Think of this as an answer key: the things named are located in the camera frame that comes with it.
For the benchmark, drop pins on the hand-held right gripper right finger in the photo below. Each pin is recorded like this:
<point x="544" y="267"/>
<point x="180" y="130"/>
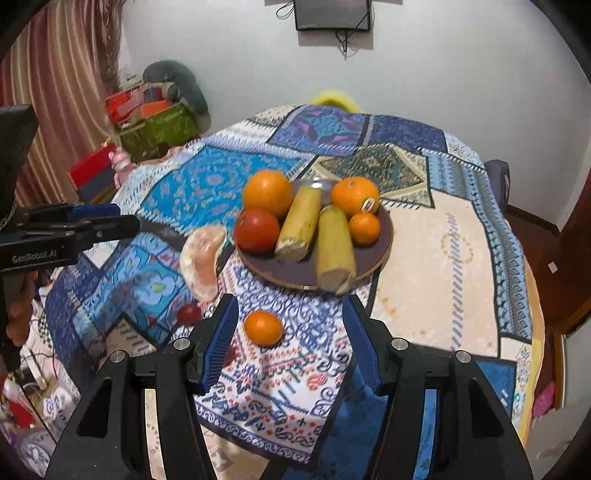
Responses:
<point x="362" y="341"/>

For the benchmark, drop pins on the orange with sticker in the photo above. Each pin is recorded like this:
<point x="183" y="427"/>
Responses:
<point x="351" y="194"/>

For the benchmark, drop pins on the orange box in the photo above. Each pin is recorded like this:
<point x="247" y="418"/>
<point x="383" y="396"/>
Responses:
<point x="157" y="107"/>

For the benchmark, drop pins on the large orange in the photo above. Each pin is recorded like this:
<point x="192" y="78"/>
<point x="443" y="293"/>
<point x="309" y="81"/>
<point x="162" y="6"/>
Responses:
<point x="268" y="191"/>

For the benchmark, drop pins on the yellow sugarcane piece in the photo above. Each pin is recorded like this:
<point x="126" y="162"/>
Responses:
<point x="334" y="249"/>
<point x="300" y="221"/>

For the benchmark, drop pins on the small black monitor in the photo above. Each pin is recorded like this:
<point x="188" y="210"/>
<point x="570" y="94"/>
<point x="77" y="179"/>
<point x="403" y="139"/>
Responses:
<point x="332" y="14"/>

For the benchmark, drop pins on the dark tied curtain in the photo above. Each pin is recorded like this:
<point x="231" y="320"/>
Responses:
<point x="113" y="41"/>

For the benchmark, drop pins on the yellow cushion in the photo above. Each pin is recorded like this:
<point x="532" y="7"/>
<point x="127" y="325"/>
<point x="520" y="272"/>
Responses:
<point x="334" y="98"/>

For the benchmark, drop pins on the flat red box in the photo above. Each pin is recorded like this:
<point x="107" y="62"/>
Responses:
<point x="92" y="161"/>

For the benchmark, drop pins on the white paper scrap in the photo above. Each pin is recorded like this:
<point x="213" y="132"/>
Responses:
<point x="552" y="267"/>

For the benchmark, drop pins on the pink slipper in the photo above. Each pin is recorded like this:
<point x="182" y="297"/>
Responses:
<point x="544" y="399"/>

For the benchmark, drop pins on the small tangerine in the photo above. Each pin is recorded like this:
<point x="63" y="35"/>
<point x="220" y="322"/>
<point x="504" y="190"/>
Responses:
<point x="364" y="228"/>
<point x="263" y="328"/>

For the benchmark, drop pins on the purple plate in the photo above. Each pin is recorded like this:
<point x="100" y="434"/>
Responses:
<point x="295" y="272"/>

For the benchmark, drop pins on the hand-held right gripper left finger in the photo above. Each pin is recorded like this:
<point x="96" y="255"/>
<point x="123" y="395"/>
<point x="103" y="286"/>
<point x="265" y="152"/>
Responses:
<point x="221" y="341"/>

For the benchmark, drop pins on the patchwork blanket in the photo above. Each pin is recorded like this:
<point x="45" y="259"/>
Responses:
<point x="438" y="258"/>

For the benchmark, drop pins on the wooden panelled door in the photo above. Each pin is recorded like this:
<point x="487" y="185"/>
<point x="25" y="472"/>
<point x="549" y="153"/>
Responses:
<point x="577" y="258"/>

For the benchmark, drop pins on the green patterned box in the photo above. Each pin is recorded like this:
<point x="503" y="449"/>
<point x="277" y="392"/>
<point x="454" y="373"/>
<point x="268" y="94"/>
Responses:
<point x="157" y="129"/>

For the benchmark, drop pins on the red gift box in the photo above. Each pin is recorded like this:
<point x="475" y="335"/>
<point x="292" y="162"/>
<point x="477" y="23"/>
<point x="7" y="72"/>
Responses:
<point x="122" y="106"/>

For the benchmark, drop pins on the grey backpack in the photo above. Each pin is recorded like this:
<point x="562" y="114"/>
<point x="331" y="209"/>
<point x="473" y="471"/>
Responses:
<point x="497" y="184"/>

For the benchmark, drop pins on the person's left hand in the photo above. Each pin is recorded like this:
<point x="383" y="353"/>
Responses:
<point x="24" y="307"/>

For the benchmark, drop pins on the pink doll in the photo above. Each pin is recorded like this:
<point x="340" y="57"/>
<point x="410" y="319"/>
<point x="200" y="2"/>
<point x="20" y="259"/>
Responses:
<point x="121" y="164"/>

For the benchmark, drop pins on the peeled pomelo segment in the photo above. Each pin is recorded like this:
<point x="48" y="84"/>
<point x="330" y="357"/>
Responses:
<point x="203" y="263"/>

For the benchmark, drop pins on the striped brown curtain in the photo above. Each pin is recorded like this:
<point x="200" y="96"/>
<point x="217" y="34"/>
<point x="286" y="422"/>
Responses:
<point x="60" y="69"/>

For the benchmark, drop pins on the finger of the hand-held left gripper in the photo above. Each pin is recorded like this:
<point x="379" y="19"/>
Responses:
<point x="115" y="227"/>
<point x="92" y="211"/>

